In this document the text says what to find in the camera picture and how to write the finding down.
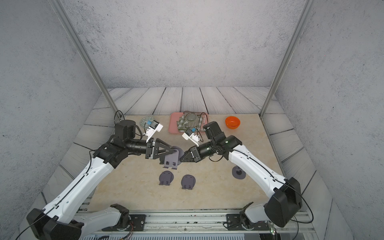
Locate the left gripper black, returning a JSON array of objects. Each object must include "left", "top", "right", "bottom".
[{"left": 124, "top": 138, "right": 173, "bottom": 161}]

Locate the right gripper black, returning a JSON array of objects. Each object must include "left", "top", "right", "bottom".
[{"left": 180, "top": 141, "right": 217, "bottom": 164}]

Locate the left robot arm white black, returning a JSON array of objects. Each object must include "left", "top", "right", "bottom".
[{"left": 27, "top": 120, "right": 173, "bottom": 240}]

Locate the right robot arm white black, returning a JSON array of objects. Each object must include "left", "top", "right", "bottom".
[{"left": 180, "top": 121, "right": 303, "bottom": 229}]

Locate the pink tray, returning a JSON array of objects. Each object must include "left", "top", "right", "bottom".
[{"left": 169, "top": 112, "right": 209, "bottom": 134}]

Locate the green checkered cloth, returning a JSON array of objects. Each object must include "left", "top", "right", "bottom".
[{"left": 177, "top": 114, "right": 203, "bottom": 132}]

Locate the green patterned dish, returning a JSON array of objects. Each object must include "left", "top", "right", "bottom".
[{"left": 140, "top": 116, "right": 155, "bottom": 131}]

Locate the striped ceramic cup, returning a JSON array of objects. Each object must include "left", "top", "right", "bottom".
[{"left": 184, "top": 113, "right": 200, "bottom": 129}]

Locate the orange bowl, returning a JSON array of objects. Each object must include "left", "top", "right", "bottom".
[{"left": 225, "top": 116, "right": 241, "bottom": 130}]

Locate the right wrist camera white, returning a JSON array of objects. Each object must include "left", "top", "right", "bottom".
[{"left": 182, "top": 128, "right": 200, "bottom": 147}]

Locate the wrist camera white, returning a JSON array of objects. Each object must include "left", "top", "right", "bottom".
[
  {"left": 182, "top": 128, "right": 200, "bottom": 147},
  {"left": 145, "top": 120, "right": 164, "bottom": 143}
]

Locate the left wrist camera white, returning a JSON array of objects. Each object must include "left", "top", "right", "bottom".
[{"left": 145, "top": 120, "right": 164, "bottom": 143}]

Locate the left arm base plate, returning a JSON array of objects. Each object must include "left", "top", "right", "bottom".
[{"left": 102, "top": 214, "right": 146, "bottom": 232}]

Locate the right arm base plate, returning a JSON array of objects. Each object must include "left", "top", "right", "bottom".
[{"left": 223, "top": 214, "right": 270, "bottom": 231}]

